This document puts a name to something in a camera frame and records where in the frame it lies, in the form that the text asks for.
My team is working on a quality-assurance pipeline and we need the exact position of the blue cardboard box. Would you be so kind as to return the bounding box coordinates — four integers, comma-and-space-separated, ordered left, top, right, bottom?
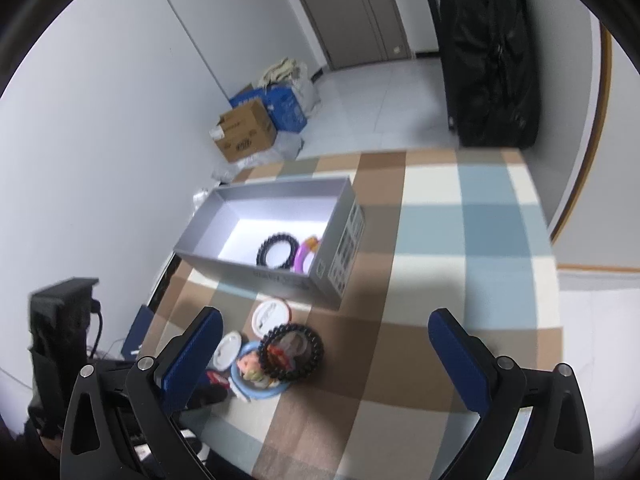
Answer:
229, 84, 308, 133

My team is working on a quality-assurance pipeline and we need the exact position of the pink pig doll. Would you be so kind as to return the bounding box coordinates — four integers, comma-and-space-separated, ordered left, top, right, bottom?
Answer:
236, 350, 273, 386

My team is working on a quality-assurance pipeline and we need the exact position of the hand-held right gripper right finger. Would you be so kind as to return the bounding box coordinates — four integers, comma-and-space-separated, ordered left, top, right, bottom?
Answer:
428, 308, 596, 480

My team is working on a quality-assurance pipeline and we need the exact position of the checkered mat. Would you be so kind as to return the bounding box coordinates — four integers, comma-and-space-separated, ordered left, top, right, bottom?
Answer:
150, 149, 563, 480

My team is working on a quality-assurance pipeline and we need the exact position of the grey cardboard box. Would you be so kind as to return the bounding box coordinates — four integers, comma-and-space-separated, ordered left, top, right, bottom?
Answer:
173, 176, 366, 311

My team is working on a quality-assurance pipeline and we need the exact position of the black cable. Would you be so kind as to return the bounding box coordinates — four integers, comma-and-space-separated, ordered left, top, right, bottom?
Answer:
89, 300, 132, 361

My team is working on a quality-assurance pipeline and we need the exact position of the brown cardboard box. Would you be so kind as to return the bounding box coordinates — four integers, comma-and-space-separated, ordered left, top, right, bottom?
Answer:
209, 99, 278, 163

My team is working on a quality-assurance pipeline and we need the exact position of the black spiral bracelet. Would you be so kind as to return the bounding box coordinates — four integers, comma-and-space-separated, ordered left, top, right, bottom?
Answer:
258, 324, 325, 382

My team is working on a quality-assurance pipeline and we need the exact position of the black backpack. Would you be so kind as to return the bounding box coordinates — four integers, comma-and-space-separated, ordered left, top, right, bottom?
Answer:
434, 0, 542, 150

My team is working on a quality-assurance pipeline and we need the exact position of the purple bracelet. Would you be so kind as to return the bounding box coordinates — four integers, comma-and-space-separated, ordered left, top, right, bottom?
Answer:
294, 237, 321, 275

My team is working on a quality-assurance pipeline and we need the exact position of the light blue ring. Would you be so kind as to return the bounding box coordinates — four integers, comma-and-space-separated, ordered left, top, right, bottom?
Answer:
227, 341, 293, 401

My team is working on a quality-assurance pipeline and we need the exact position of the grey plastic mailer bag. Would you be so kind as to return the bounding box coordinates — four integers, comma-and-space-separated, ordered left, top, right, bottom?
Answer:
211, 132, 305, 183

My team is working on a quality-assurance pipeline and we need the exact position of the dark blue box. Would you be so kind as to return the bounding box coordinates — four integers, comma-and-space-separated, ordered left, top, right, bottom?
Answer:
121, 305, 153, 361

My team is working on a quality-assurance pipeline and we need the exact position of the white round lid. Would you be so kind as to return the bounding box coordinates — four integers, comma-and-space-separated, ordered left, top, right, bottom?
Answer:
251, 298, 292, 335
212, 331, 244, 368

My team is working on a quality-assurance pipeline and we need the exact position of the grey door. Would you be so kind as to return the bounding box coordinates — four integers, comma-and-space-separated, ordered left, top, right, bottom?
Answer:
279, 0, 414, 72

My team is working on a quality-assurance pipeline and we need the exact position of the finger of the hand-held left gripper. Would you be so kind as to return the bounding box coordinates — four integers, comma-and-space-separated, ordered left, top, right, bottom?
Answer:
187, 382, 229, 411

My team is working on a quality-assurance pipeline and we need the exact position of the beige tote bag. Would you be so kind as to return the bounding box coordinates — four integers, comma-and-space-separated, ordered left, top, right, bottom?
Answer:
257, 57, 308, 88

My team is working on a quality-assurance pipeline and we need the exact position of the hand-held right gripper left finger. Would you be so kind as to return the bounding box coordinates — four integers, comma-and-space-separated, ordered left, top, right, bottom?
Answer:
59, 306, 224, 480

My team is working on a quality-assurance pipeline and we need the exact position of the black beaded bracelet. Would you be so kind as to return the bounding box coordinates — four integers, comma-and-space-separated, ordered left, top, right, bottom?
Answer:
256, 232, 300, 271

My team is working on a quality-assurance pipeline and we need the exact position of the white plastic bag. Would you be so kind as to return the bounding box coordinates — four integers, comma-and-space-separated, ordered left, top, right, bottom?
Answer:
292, 72, 321, 117

